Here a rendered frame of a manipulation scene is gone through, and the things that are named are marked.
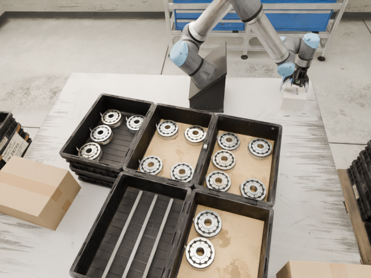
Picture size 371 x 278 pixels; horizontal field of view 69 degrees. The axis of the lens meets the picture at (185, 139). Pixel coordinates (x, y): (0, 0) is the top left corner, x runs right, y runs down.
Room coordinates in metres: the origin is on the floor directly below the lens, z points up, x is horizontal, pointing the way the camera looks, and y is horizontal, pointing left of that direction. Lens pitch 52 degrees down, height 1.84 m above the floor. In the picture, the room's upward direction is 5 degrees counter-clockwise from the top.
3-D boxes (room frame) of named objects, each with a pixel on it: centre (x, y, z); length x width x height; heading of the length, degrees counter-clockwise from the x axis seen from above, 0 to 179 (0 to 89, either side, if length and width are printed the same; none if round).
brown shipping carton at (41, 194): (0.60, 0.70, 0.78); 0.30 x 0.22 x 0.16; 69
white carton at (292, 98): (1.14, -0.64, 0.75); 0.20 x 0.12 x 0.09; 165
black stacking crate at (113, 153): (0.83, 0.34, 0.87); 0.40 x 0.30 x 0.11; 160
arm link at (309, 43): (1.13, -0.63, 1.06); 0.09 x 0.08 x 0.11; 72
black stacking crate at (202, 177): (0.62, -0.22, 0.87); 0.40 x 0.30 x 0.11; 160
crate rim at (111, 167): (0.83, 0.34, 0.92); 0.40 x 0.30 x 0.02; 160
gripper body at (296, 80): (1.12, -0.64, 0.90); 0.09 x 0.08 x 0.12; 165
